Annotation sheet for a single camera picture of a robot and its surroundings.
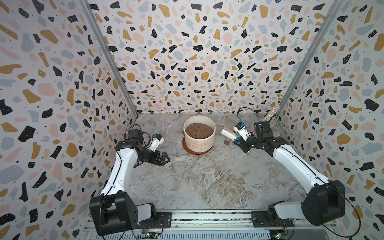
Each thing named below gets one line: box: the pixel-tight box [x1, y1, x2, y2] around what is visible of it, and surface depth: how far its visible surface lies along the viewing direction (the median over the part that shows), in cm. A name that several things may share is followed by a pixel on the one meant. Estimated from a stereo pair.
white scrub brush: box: [221, 128, 237, 141], surface depth 83 cm
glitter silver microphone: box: [263, 104, 281, 122], surface depth 98 cm
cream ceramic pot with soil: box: [183, 115, 216, 153], surface depth 97 cm
